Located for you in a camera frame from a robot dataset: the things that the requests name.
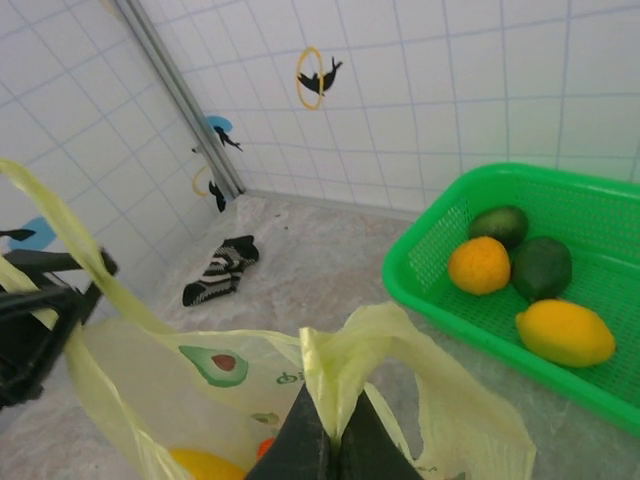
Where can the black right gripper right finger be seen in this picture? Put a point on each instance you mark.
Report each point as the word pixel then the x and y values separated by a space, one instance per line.
pixel 370 450

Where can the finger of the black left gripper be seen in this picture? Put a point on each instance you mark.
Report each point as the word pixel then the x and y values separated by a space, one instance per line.
pixel 30 350
pixel 55 261

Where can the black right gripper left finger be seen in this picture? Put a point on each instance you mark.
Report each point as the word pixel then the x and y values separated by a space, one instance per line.
pixel 300 450

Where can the red-orange fake tomato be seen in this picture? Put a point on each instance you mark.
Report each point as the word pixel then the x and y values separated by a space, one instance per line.
pixel 266 447

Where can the yellow fake mango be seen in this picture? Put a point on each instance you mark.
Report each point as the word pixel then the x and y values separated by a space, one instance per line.
pixel 207 466

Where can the yellow avocado-print plastic bag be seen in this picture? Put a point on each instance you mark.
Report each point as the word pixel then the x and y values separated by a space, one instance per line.
pixel 150 380

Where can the green plastic basket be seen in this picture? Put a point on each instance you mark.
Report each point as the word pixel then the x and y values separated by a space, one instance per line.
pixel 590 220

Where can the fake orange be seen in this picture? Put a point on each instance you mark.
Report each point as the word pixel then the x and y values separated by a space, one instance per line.
pixel 479 265

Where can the yellow fake lemon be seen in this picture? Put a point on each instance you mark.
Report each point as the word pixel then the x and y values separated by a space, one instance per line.
pixel 565 332

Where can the round green fake fruit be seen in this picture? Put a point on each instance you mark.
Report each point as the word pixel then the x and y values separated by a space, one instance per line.
pixel 542 267

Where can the olive green fake avocado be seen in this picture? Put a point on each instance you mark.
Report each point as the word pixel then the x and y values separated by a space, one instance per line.
pixel 497 224

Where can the blue patch fish sticker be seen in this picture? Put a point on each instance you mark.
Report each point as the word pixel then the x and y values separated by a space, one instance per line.
pixel 35 230

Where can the black white striped sock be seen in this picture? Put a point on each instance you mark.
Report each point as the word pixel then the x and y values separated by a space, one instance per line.
pixel 222 270

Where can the blue patch shark sticker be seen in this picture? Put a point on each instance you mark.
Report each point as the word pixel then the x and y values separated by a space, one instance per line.
pixel 216 124

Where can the small black dolphin sticker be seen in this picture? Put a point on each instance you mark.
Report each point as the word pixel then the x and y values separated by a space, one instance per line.
pixel 312 80

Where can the aluminium corner post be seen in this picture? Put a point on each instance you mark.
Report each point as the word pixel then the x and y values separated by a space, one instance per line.
pixel 174 85

